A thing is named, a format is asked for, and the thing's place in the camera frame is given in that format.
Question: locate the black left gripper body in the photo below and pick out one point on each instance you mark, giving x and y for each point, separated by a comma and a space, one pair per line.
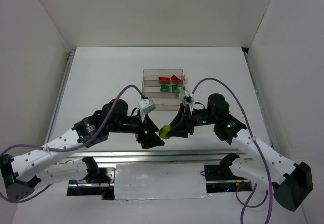
141, 129

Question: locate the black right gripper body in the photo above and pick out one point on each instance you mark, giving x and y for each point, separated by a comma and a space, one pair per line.
189, 121

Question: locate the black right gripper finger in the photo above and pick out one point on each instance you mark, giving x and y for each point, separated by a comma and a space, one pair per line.
181, 130
182, 114

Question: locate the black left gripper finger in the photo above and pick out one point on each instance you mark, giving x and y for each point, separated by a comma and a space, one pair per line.
149, 124
150, 140

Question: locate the lime and green rounded lego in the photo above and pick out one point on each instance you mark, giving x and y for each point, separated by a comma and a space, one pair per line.
163, 131

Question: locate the small green square lego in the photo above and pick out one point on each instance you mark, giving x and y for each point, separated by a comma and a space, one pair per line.
174, 88

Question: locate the green lego brick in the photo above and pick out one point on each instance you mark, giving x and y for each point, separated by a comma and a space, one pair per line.
165, 88

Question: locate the red lego brick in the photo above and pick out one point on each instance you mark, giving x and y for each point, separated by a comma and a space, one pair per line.
174, 78

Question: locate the red and green lego piece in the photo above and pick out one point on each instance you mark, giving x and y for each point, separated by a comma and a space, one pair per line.
163, 79

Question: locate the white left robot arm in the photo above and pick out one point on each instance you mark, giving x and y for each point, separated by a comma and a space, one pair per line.
45, 165

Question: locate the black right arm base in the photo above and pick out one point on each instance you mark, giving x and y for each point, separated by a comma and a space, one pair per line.
216, 174

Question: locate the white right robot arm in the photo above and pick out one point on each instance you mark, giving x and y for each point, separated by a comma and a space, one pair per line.
289, 182

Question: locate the white foam board cover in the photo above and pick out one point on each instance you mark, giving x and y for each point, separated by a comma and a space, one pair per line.
159, 181

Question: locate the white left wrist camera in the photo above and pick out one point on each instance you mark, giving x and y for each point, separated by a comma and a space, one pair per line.
146, 106

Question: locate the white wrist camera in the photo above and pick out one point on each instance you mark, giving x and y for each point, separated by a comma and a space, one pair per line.
146, 106
186, 97

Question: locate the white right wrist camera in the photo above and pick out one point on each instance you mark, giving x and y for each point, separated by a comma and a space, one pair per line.
186, 97

